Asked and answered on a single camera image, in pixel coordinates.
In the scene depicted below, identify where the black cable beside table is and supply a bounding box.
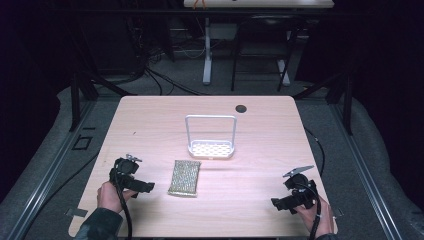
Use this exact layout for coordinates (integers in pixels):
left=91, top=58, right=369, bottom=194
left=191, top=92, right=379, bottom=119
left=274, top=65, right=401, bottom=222
left=303, top=127, right=326, bottom=178

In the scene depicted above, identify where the white desk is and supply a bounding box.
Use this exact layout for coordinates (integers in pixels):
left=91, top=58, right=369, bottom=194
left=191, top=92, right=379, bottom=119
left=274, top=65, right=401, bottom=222
left=183, top=0, right=335, bottom=86

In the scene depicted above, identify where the black metal stand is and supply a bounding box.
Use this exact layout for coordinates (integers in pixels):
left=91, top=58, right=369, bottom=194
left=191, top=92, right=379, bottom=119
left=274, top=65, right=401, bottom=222
left=325, top=71, right=354, bottom=136
left=69, top=71, right=100, bottom=133

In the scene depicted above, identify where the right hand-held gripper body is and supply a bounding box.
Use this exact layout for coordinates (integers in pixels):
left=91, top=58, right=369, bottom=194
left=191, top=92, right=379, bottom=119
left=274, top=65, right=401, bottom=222
left=282, top=165, right=318, bottom=210

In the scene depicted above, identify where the aluminium floor rail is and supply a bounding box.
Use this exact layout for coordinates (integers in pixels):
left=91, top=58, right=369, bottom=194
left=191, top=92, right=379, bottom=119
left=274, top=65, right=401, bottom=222
left=5, top=99, right=98, bottom=240
left=329, top=103, right=404, bottom=240

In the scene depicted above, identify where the dark equipment cabinet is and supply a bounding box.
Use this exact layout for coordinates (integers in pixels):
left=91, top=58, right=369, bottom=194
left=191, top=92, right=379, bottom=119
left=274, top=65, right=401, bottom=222
left=78, top=9, right=149, bottom=77

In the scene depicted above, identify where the person's left hand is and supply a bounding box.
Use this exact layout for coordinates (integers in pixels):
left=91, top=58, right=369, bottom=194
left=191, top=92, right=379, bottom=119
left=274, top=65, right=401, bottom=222
left=96, top=180, right=138, bottom=214

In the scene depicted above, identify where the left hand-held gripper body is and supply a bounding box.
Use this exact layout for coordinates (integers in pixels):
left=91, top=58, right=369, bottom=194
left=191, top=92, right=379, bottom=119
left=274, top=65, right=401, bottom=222
left=109, top=153, right=143, bottom=192

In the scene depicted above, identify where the hand-held gripper cable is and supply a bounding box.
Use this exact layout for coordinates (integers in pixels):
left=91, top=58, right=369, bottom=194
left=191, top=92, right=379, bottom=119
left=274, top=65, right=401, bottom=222
left=298, top=182, right=323, bottom=240
left=112, top=169, right=134, bottom=240

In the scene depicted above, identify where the bundle of black floor cables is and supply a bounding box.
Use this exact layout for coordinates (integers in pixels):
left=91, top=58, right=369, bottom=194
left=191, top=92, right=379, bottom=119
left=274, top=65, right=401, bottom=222
left=126, top=19, right=209, bottom=98

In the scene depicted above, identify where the right hand-held gripper cable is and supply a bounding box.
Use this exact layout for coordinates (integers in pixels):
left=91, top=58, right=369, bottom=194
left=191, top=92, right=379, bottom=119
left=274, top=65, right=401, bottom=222
left=298, top=182, right=323, bottom=240

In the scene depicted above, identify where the glittery scrubbing sponge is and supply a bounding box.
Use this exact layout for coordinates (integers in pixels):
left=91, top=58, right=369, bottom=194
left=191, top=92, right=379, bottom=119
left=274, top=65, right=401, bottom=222
left=167, top=159, right=202, bottom=199

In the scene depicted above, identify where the white sponge holder rack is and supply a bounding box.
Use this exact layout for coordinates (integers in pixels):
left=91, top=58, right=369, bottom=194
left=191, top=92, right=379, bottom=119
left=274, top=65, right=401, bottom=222
left=184, top=114, right=238, bottom=161

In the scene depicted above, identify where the left hand-held gripper cable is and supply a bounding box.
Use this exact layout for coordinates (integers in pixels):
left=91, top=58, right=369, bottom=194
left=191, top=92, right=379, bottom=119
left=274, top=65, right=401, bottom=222
left=112, top=169, right=134, bottom=240

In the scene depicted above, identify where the person's right hand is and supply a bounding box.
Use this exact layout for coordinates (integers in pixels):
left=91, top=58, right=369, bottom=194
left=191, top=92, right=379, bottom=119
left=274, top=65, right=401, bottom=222
left=293, top=195, right=335, bottom=238

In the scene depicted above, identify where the grey tape piece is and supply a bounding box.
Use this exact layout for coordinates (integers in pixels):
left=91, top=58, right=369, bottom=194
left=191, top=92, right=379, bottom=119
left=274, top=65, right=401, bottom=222
left=64, top=207, right=89, bottom=218

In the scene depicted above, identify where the black cable on floor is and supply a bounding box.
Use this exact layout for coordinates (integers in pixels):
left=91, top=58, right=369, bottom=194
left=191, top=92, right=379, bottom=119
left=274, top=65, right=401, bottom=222
left=42, top=151, right=101, bottom=209

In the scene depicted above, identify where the black chair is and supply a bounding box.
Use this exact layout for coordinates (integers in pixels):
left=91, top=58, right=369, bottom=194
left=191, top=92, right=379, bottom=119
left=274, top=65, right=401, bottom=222
left=230, top=13, right=298, bottom=93

